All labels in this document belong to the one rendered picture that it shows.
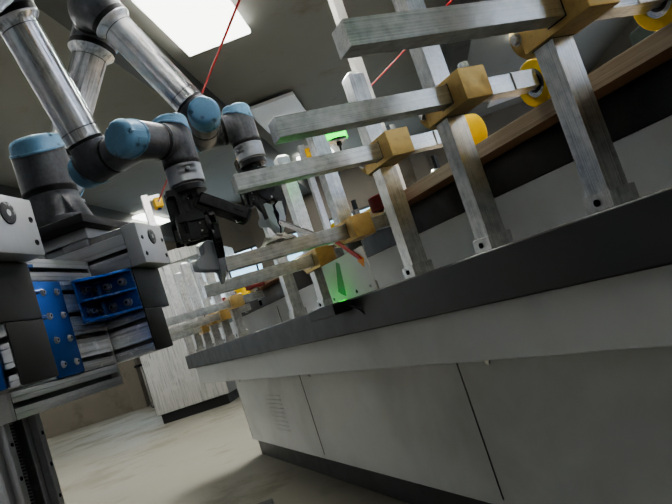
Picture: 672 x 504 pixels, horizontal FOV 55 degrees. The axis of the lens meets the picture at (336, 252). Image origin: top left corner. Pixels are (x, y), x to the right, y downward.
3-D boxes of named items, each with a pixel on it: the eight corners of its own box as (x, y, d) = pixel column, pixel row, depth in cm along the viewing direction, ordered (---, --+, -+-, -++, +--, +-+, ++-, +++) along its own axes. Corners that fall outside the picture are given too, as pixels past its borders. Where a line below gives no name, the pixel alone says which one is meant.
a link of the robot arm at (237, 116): (217, 115, 173) (248, 108, 175) (229, 154, 172) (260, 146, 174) (218, 105, 165) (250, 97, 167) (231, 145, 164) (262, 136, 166)
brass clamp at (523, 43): (586, 7, 72) (571, -34, 72) (512, 63, 84) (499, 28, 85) (625, 1, 74) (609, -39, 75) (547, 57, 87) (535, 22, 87)
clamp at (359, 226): (356, 237, 140) (349, 215, 140) (334, 250, 152) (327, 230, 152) (379, 231, 142) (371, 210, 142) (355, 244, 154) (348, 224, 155)
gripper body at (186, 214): (177, 252, 134) (162, 197, 135) (217, 242, 137) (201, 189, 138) (183, 244, 127) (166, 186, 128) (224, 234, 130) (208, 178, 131)
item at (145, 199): (190, 354, 376) (141, 194, 384) (187, 355, 385) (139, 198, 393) (209, 348, 381) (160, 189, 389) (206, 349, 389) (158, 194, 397)
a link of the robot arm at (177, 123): (139, 123, 133) (168, 127, 140) (153, 173, 132) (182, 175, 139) (165, 107, 129) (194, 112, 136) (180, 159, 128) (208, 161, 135)
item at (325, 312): (346, 320, 141) (340, 300, 141) (313, 329, 161) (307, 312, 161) (366, 314, 143) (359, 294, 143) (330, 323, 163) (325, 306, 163)
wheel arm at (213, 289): (208, 300, 154) (203, 283, 154) (205, 302, 157) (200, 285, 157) (365, 253, 171) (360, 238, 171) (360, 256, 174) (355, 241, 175)
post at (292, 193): (332, 326, 168) (275, 154, 172) (327, 327, 171) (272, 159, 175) (343, 322, 169) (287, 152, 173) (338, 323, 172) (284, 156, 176)
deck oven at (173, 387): (249, 397, 778) (199, 239, 795) (157, 427, 788) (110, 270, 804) (274, 379, 934) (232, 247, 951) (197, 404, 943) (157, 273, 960)
